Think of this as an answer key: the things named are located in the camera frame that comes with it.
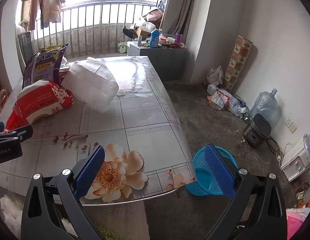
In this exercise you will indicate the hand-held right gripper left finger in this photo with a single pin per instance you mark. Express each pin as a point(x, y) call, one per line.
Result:
point(91, 170)

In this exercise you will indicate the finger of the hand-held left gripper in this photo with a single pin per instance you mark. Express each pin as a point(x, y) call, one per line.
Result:
point(17, 133)

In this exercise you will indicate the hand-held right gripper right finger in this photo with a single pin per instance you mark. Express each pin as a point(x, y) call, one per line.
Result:
point(217, 170)

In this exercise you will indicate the blue plastic basket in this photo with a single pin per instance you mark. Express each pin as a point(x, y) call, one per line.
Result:
point(202, 180)

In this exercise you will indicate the red white plastic bag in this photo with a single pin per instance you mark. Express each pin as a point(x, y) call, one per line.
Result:
point(42, 100)

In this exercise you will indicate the purple snack bag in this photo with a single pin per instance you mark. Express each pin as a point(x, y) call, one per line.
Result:
point(42, 65)

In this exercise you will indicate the white paper towel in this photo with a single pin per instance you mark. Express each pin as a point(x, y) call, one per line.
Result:
point(90, 85)

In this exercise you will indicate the grey rice cooker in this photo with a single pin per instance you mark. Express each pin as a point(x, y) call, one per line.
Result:
point(256, 131)

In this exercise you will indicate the pile of plastic packaging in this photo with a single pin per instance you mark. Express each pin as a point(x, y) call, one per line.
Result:
point(227, 101)

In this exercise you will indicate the large water jug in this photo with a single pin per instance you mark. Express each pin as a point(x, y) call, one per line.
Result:
point(264, 107)

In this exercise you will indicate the white water dispenser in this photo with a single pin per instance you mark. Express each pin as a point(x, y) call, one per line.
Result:
point(296, 162)

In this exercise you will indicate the dark metal rack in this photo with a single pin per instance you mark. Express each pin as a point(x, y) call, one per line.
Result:
point(24, 46)

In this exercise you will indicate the pink blanket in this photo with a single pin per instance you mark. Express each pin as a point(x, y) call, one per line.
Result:
point(295, 222)

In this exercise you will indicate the patterned cardboard box stack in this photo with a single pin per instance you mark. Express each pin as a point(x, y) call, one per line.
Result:
point(237, 62)

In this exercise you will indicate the grey cabinet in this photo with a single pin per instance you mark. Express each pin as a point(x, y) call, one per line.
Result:
point(167, 62)

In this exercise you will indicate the green white paper bag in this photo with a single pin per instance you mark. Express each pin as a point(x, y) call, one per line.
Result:
point(123, 47)

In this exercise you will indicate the pink hanging coat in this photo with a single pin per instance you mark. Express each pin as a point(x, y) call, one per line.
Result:
point(38, 7)

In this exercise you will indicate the white tissue roll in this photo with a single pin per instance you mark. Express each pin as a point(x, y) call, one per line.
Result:
point(183, 45)

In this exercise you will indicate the metal balcony railing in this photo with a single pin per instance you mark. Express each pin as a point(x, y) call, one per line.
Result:
point(95, 30)

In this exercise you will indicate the purple cup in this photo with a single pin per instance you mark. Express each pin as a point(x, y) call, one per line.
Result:
point(178, 38)

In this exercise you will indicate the small white bottle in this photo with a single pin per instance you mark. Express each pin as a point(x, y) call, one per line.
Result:
point(140, 41)

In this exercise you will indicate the beige hanging coat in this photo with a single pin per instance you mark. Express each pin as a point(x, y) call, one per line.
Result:
point(57, 2)

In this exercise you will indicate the black stool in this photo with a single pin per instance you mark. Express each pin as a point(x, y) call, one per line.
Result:
point(128, 33)

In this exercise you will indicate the blue detergent bottle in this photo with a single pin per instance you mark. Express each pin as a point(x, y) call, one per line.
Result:
point(154, 40)

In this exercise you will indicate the white stuffed bag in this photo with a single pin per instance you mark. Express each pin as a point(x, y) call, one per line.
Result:
point(143, 23)

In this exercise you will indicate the grey curtain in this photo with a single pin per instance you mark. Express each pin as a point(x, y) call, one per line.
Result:
point(180, 7)

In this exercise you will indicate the brown bag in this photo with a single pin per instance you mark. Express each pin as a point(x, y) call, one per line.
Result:
point(155, 15)

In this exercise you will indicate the wall socket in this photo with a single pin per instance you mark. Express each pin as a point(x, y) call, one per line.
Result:
point(291, 125)

